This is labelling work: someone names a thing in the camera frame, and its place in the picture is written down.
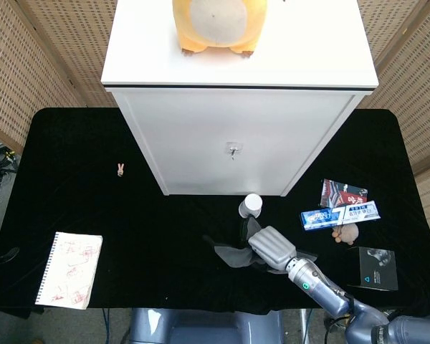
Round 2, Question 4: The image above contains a yellow plush toy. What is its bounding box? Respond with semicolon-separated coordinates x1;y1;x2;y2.
171;0;268;58

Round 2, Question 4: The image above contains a red snack packet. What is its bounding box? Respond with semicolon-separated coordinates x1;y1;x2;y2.
319;178;369;209

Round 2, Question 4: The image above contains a blue toothpaste box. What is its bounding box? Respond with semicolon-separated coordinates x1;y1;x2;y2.
300;200;381;232

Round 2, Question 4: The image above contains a blue-grey robot torso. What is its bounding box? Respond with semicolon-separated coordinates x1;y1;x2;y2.
128;307;284;344

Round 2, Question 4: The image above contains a black product box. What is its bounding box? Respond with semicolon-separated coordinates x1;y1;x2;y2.
346;246;398;291

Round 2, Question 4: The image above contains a small beige plush toy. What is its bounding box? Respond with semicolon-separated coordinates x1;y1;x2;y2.
330;222;360;245

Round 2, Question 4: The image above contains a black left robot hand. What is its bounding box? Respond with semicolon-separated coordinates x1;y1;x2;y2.
0;247;21;268

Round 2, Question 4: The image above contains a black tablecloth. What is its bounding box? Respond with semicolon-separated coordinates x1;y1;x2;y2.
0;107;430;318

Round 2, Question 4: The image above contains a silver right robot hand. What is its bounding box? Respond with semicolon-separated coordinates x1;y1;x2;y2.
240;217;297;272

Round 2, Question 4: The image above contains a white plastic bottle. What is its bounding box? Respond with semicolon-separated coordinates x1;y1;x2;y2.
238;193;264;219

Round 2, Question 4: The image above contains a white cabinet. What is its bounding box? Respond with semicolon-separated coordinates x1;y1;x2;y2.
100;0;380;197

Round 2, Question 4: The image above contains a spiral notebook with red scribbles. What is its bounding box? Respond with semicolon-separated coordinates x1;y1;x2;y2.
34;231;104;311

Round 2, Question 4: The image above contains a grey cloth with black trim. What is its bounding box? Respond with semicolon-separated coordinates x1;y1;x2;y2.
202;216;318;275

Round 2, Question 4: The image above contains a woven rattan screen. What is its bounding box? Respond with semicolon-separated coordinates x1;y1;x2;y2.
357;0;430;248
0;0;120;153

